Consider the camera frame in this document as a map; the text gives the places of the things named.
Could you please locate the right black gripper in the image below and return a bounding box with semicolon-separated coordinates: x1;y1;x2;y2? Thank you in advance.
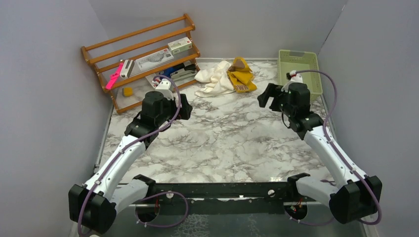
258;83;294;118

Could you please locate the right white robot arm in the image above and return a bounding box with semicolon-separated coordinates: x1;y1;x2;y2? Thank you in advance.
257;82;382;224

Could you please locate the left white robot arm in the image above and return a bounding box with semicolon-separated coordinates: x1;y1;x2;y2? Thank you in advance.
68;91;192;236

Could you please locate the green plastic basket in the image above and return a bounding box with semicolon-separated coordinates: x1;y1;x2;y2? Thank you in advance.
278;49;324;102

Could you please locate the grey white stapler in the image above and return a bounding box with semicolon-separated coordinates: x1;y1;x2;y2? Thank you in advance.
170;69;198;81

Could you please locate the small white red box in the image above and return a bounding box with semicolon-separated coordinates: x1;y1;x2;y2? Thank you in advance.
145;74;161;89

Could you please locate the blue stapler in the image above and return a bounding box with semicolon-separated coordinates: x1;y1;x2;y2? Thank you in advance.
158;63;184;78

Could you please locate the cream white towel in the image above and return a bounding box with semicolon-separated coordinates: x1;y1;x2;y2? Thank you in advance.
195;60;235;98

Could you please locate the orange wooden rack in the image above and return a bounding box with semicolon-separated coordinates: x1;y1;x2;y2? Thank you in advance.
81;14;200;114

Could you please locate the long white flat box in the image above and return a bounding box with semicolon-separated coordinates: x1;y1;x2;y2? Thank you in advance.
135;48;174;72

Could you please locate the yellow sponge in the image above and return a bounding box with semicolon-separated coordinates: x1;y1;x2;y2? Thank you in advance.
122;87;134;97

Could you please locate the white green box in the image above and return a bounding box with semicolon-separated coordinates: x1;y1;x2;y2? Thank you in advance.
168;37;193;55

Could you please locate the white silver device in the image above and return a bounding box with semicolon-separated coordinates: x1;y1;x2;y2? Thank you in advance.
120;59;135;79

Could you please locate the pink plastic tool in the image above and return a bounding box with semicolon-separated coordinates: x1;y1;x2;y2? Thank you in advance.
105;61;124;90

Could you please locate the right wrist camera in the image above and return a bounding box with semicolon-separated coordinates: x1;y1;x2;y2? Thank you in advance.
281;70;303;92

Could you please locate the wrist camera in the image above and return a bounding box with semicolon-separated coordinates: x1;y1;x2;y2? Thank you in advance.
155;79;174;100
281;70;303;92

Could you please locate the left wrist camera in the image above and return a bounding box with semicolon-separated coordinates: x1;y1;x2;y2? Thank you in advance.
155;79;174;100

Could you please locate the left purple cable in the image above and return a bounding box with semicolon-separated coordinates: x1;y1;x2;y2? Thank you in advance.
77;75;182;237

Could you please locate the purple cable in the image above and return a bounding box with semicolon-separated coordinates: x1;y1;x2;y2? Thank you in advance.
77;75;182;237
284;70;382;227

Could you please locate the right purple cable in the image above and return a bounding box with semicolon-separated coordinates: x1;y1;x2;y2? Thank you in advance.
284;70;382;227

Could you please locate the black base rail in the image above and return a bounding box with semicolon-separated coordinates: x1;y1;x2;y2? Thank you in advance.
132;182;312;216

